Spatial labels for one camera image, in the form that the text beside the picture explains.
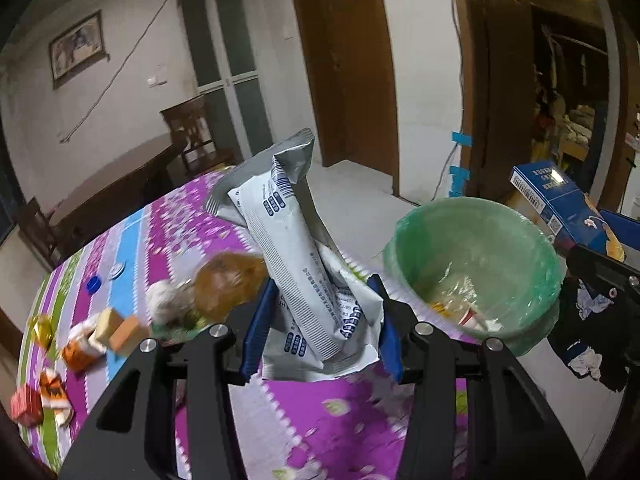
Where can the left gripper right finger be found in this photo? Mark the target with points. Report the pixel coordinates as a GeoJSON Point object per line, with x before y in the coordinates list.
{"type": "Point", "coordinates": [389, 345]}

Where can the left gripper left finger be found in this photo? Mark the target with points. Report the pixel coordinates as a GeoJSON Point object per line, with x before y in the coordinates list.
{"type": "Point", "coordinates": [256, 335]}

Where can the white silver foil bag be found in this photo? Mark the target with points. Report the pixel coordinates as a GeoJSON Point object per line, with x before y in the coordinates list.
{"type": "Point", "coordinates": [328, 320]}

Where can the blue white long carton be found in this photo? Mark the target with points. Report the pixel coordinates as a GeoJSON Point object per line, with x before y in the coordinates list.
{"type": "Point", "coordinates": [565, 209]}

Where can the yellow sponge block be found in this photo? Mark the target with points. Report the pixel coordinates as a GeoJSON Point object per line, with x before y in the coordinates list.
{"type": "Point", "coordinates": [108, 322]}

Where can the gold foil box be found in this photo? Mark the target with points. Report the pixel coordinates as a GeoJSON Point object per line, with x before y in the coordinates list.
{"type": "Point", "coordinates": [42, 331]}

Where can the green lined trash bin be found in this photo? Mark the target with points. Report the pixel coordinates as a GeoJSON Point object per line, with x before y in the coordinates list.
{"type": "Point", "coordinates": [480, 267]}

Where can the pile of dark clothes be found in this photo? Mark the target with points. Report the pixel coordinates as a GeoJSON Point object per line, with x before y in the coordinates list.
{"type": "Point", "coordinates": [587, 337]}

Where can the green yarn tangle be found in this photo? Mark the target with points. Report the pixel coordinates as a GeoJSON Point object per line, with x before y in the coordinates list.
{"type": "Point", "coordinates": [181, 328]}

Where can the brown bun in plastic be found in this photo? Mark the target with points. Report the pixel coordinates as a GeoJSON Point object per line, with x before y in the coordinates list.
{"type": "Point", "coordinates": [226, 281]}

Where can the white round lid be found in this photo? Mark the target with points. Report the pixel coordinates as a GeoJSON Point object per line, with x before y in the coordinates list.
{"type": "Point", "coordinates": [116, 270]}

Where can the blue tape pieces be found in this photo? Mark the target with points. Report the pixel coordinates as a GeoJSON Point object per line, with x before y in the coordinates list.
{"type": "Point", "coordinates": [458, 174]}

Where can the orange white snack packet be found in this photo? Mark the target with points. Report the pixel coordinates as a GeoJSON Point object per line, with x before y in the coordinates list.
{"type": "Point", "coordinates": [82, 350]}

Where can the blue bottle cap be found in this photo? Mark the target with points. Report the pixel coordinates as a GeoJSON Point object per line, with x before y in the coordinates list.
{"type": "Point", "coordinates": [93, 284]}

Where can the dark wooden dining table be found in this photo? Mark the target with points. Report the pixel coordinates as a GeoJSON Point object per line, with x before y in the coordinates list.
{"type": "Point", "coordinates": [120, 188]}

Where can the wooden chair left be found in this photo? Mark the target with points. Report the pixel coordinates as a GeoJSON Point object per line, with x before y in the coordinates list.
{"type": "Point", "coordinates": [47, 242]}

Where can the wooden chair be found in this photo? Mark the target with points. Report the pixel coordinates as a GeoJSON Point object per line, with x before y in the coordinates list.
{"type": "Point", "coordinates": [47, 242]}
{"type": "Point", "coordinates": [188, 125]}

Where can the red small box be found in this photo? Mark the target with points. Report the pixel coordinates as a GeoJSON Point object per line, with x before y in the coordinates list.
{"type": "Point", "coordinates": [26, 406]}

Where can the wooden chair right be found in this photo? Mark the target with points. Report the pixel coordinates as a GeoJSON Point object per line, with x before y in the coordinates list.
{"type": "Point", "coordinates": [188, 125]}

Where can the brown wooden door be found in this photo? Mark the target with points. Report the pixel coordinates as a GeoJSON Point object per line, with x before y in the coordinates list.
{"type": "Point", "coordinates": [350, 70]}

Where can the glass double door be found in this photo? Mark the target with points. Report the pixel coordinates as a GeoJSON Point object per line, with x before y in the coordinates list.
{"type": "Point", "coordinates": [226, 75]}

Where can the wall light switch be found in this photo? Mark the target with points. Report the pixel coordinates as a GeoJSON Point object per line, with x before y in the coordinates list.
{"type": "Point", "coordinates": [156, 81]}

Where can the open brown doorway frame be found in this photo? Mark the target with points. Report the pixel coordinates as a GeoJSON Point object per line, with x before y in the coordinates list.
{"type": "Point", "coordinates": [497, 65]}

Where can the framed wall picture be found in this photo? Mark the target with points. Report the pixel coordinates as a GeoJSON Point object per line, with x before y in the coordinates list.
{"type": "Point", "coordinates": [76, 49]}

